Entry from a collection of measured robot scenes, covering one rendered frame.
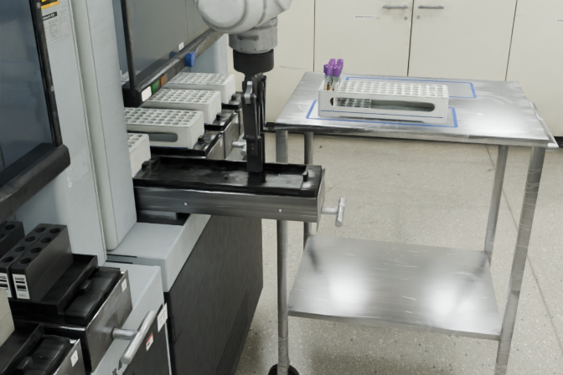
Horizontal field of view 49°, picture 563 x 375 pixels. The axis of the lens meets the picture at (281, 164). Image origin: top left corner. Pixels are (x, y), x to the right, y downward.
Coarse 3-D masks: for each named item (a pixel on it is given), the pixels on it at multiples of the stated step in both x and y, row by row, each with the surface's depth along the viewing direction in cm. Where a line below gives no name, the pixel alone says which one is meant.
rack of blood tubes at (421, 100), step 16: (352, 80) 151; (320, 96) 144; (336, 96) 143; (352, 96) 143; (368, 96) 142; (384, 96) 141; (400, 96) 140; (416, 96) 140; (432, 96) 139; (448, 96) 139; (320, 112) 146; (336, 112) 145; (368, 112) 143; (384, 112) 142; (400, 112) 142; (416, 112) 141; (432, 112) 140
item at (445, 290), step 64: (320, 128) 141; (384, 128) 138; (448, 128) 138; (512, 128) 138; (320, 256) 190; (384, 256) 189; (448, 256) 189; (384, 320) 161; (448, 320) 161; (512, 320) 151
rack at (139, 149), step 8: (128, 136) 123; (136, 136) 123; (144, 136) 122; (128, 144) 118; (136, 144) 118; (144, 144) 121; (136, 152) 117; (144, 152) 121; (136, 160) 117; (144, 160) 121; (136, 168) 117
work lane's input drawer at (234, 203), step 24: (144, 168) 119; (168, 168) 123; (192, 168) 123; (216, 168) 123; (240, 168) 123; (264, 168) 122; (288, 168) 121; (312, 168) 119; (144, 192) 115; (168, 192) 114; (192, 192) 113; (216, 192) 113; (240, 192) 113; (264, 192) 112; (288, 192) 111; (312, 192) 110; (240, 216) 114; (264, 216) 113; (288, 216) 112; (312, 216) 111; (336, 216) 115
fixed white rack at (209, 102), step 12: (156, 96) 146; (168, 96) 146; (180, 96) 146; (192, 96) 147; (204, 96) 146; (216, 96) 146; (144, 108) 150; (156, 108) 154; (168, 108) 153; (180, 108) 153; (192, 108) 142; (204, 108) 141; (216, 108) 146; (204, 120) 142
